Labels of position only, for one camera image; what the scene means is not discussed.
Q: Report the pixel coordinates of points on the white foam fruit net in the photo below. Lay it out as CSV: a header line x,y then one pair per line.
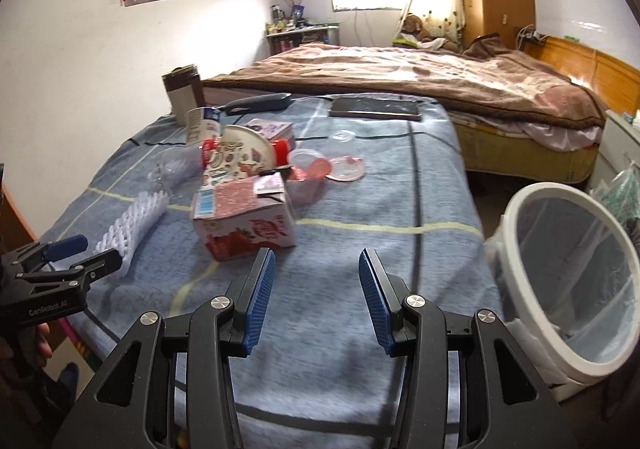
x,y
130,224

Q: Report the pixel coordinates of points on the bed with brown blanket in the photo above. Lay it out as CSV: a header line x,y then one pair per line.
x,y
400,74

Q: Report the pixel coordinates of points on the red bottle cap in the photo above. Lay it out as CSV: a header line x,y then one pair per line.
x,y
283,151

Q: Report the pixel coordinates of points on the cluttered small desk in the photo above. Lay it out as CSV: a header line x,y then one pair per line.
x,y
302,36

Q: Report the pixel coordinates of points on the pink round cup lid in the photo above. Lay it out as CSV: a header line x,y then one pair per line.
x,y
346,169

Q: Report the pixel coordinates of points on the brown white tumbler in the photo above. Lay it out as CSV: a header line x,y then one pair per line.
x,y
182,94

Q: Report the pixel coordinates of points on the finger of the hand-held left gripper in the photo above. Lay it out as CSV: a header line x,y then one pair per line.
x,y
97,265
65,247

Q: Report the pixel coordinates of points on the blue plaid blanket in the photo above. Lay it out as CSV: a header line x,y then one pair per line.
x,y
350,229

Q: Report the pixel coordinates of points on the yellow bed mattress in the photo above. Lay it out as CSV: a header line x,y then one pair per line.
x,y
520,149

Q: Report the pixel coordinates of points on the pink strawberry milk carton box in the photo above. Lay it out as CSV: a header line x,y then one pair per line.
x,y
240,224

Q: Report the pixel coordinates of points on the small purple box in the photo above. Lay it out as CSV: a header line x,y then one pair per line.
x,y
272,130

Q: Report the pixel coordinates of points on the wooden headboard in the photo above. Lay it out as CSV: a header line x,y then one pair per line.
x,y
590,64

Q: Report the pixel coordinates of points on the person's left hand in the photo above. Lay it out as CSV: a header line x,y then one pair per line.
x,y
45,341

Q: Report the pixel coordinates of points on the black oblong case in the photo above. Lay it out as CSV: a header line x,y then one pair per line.
x,y
257,103

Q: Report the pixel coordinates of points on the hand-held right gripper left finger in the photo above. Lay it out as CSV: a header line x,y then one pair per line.
x,y
260,299

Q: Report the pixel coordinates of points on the white power strip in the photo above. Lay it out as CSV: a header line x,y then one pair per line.
x,y
532,35

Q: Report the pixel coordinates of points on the dark tablet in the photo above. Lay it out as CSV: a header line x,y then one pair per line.
x,y
375,109

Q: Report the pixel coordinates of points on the green printed plastic bag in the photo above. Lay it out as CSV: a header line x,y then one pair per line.
x,y
622,199

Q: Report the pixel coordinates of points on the white trash bin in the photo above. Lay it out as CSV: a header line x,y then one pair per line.
x,y
520,249

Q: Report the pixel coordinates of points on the white nightstand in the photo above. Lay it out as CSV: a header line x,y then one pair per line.
x,y
620,144

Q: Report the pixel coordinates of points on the printed paper bowl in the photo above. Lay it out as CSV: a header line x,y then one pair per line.
x,y
245,154

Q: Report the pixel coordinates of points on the clear plastic cup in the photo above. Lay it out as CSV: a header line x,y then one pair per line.
x,y
307,174

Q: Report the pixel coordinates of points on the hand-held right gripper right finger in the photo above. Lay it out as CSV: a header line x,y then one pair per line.
x,y
374,299

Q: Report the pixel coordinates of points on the brown teddy bear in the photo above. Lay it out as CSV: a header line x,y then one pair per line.
x,y
415,26

